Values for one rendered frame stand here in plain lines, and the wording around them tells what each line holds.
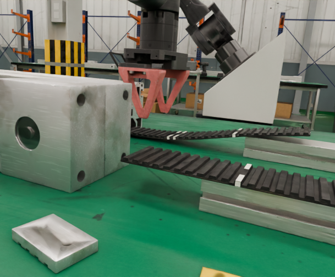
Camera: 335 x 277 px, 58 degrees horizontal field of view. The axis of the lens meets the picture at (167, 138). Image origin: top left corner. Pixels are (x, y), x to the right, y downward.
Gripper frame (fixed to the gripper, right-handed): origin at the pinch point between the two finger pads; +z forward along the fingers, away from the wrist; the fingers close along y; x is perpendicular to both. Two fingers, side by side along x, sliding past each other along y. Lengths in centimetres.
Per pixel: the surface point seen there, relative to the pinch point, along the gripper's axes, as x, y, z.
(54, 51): -238, -227, -14
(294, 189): 21.7, 21.1, 1.1
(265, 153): 18.0, 2.3, 3.5
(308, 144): 23.0, 1.7, 1.6
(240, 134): 14.4, 2.8, 1.4
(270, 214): 20.4, 21.2, 3.3
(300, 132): 21.8, 1.4, 0.3
